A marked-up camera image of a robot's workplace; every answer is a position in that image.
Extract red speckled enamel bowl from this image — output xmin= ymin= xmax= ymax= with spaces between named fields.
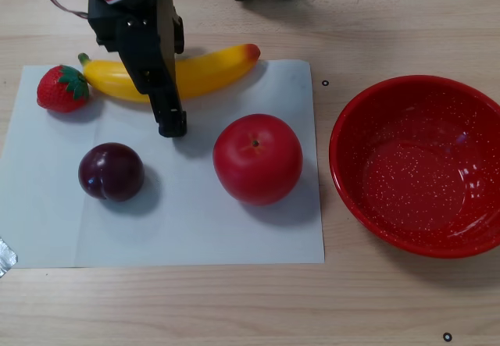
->
xmin=328 ymin=74 xmax=500 ymax=260

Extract grey duct tape piece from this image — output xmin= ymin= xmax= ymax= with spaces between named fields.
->
xmin=0 ymin=236 xmax=19 ymax=279

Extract white paper sheet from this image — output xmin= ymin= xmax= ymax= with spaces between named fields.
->
xmin=0 ymin=59 xmax=326 ymax=269

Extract red plastic strawberry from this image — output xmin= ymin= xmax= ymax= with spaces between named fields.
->
xmin=36 ymin=64 xmax=91 ymax=113

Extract yellow plastic banana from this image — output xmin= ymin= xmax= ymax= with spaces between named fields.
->
xmin=77 ymin=43 xmax=262 ymax=104

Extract dark purple plastic plum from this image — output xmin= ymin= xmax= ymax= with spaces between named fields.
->
xmin=77 ymin=141 xmax=146 ymax=203

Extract red plastic apple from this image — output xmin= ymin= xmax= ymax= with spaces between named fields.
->
xmin=212 ymin=113 xmax=305 ymax=207

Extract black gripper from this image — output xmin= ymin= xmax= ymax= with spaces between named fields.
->
xmin=87 ymin=0 xmax=189 ymax=139

